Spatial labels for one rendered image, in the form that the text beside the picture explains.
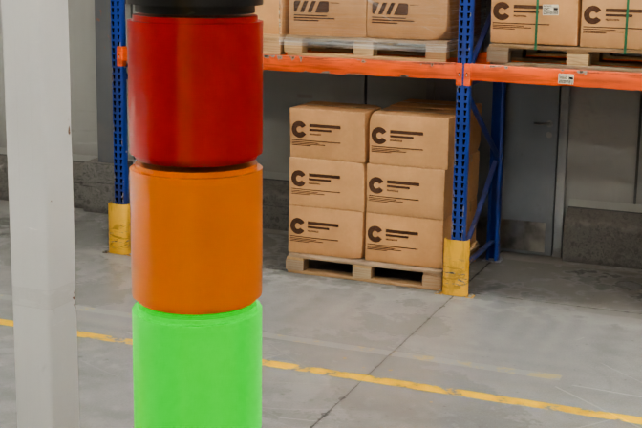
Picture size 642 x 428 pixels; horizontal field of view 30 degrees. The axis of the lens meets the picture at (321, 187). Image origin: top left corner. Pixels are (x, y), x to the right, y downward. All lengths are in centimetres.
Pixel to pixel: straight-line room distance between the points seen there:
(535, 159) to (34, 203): 676
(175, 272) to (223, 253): 2
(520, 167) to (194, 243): 907
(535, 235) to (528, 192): 35
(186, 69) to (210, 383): 12
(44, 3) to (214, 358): 257
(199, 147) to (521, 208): 914
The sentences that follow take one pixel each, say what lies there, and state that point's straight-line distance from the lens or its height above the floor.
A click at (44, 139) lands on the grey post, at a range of 301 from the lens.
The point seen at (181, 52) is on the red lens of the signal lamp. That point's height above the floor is 231.
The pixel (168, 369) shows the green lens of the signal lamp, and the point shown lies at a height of 220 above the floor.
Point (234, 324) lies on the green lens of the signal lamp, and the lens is 45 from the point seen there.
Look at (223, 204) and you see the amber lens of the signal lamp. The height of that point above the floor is 226.
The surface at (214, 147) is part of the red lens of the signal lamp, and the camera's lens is 43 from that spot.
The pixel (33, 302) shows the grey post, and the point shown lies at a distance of 313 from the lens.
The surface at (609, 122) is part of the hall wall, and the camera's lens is 937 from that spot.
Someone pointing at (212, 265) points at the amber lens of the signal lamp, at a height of 224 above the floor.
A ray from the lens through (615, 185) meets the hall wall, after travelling 944.
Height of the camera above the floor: 235
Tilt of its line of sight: 11 degrees down
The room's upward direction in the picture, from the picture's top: 1 degrees clockwise
